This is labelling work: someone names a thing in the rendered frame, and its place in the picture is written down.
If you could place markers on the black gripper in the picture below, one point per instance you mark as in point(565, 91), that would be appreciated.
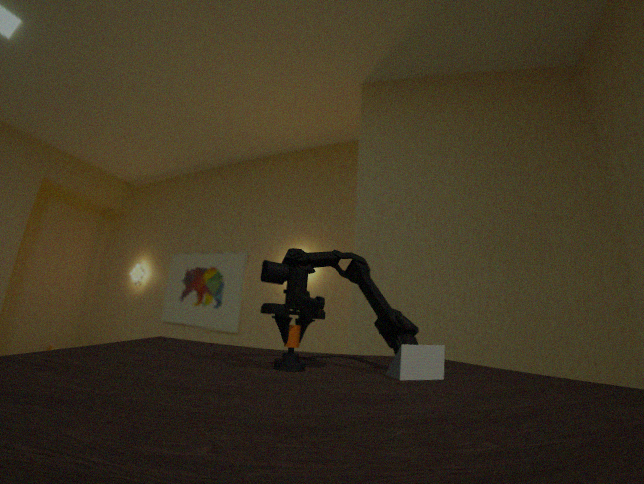
point(282, 313)

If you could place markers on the orange knob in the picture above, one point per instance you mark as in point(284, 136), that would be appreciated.
point(293, 337)

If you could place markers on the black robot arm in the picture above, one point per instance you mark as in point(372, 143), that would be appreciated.
point(297, 264)

